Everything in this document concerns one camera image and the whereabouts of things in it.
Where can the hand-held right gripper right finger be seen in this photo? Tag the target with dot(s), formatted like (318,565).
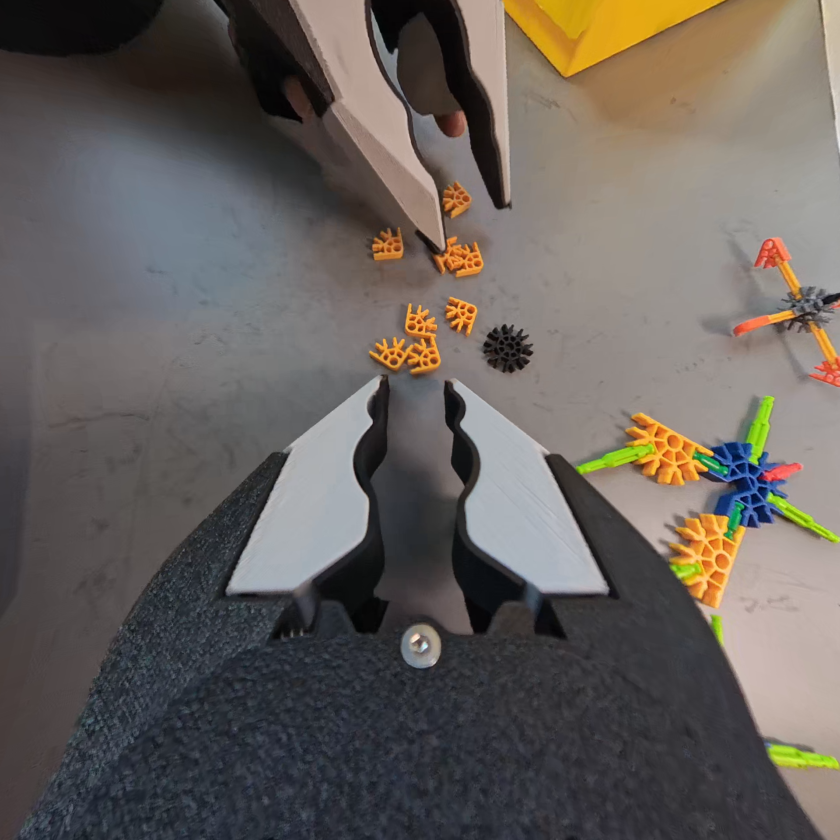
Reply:
(525,525)

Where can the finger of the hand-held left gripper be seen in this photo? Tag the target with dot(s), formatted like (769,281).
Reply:
(367,118)
(492,65)

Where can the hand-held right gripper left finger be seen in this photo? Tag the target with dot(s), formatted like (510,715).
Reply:
(308,525)

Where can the orange fan connector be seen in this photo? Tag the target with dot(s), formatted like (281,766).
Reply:
(424,356)
(446,257)
(388,246)
(461,315)
(389,354)
(418,321)
(456,199)
(469,260)

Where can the black snowflake connector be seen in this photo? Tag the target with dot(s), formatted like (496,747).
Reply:
(508,349)

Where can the person's left hand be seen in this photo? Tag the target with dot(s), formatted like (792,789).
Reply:
(453,123)

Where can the yellow plastic bin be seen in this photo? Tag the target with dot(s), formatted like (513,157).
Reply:
(604,33)

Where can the blue green assembly with red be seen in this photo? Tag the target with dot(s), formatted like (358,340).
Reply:
(745,476)

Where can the orange grey cross assembly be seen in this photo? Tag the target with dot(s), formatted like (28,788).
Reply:
(806,305)

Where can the blue green yellow assembly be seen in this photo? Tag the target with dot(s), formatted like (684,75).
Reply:
(797,756)

